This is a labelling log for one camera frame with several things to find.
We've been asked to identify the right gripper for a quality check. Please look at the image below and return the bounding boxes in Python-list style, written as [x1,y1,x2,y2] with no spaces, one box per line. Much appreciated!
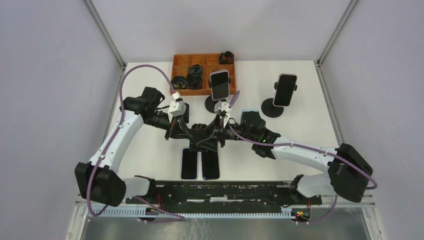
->
[196,113,256,152]

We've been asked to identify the black case phone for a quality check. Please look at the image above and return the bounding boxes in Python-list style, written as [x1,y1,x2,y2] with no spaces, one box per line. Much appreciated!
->
[201,151,220,180]

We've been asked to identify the lavender case phone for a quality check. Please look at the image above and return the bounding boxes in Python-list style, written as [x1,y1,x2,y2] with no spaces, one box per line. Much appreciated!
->
[180,148,198,180]

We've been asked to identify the round base stand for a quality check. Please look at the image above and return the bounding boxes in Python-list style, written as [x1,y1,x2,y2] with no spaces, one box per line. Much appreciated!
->
[204,77,232,113]
[261,97,285,118]

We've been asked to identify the blue case phone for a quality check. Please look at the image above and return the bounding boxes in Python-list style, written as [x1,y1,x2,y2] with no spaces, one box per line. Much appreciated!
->
[241,109,259,115]

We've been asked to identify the white pink case phone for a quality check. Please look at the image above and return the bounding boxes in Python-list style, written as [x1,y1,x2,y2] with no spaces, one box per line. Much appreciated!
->
[209,69,230,101]

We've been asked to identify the small black folding stand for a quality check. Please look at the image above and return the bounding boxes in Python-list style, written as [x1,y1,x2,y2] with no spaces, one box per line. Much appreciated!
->
[182,102,190,124]

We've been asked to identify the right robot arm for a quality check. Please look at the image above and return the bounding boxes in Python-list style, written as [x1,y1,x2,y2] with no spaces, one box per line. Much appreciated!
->
[204,111,378,204]

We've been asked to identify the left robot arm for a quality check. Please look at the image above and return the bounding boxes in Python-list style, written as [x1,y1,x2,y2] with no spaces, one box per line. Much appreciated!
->
[74,87,190,207]

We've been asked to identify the pink case phone right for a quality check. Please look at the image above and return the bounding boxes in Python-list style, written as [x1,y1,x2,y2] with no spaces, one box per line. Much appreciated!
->
[272,73,298,107]

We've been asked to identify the black coil tray left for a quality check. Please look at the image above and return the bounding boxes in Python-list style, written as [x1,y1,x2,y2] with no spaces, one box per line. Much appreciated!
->
[171,75,187,90]

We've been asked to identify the black coil tray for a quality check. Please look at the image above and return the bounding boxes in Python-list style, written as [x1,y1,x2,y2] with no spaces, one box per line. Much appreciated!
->
[171,75,187,90]
[187,64,204,78]
[186,75,203,90]

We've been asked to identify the black coil tray front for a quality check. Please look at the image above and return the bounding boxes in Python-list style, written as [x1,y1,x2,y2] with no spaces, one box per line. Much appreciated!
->
[186,75,203,90]

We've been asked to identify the black coil tray middle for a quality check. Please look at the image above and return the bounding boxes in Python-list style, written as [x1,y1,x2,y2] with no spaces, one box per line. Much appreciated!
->
[187,64,204,78]

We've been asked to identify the orange compartment tray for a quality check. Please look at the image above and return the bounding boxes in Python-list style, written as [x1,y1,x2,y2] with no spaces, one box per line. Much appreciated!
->
[171,51,237,96]

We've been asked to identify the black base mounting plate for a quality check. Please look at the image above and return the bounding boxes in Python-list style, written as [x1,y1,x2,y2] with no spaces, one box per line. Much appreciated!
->
[143,180,323,214]

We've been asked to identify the black coil back corner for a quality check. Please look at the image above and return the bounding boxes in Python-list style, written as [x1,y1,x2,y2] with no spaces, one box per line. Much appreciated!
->
[218,51,234,65]

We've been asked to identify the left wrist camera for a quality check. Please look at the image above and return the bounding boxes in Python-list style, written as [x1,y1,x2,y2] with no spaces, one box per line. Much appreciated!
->
[167,91,187,122]

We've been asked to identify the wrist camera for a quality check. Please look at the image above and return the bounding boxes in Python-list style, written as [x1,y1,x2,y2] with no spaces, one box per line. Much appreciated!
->
[167,91,187,122]
[214,100,232,128]

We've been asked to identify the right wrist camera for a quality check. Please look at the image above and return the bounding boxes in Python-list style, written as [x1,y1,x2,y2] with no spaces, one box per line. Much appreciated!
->
[214,100,232,128]

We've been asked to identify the white comb cable duct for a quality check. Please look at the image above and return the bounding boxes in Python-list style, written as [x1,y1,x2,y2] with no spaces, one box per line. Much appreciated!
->
[86,206,299,220]

